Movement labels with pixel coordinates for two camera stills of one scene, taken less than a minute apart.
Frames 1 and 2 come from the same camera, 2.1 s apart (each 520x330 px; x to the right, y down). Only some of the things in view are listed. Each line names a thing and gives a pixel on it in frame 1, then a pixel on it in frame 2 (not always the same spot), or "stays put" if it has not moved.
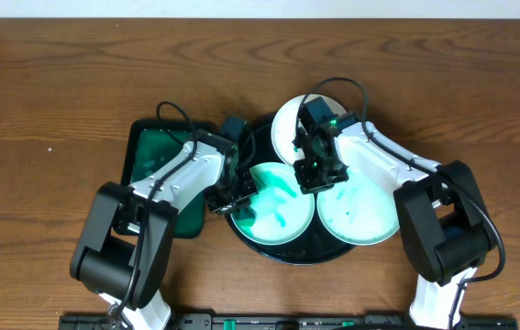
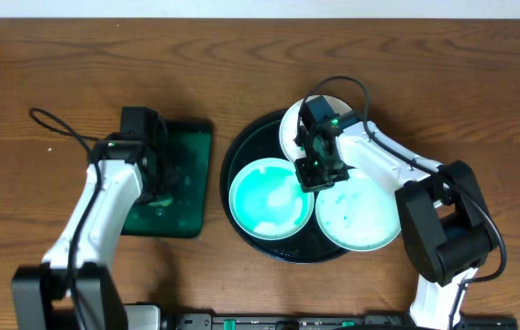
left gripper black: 237,198 -> 160,171
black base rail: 295,322 stays put
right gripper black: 309,184 stays put
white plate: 280,213 stays put
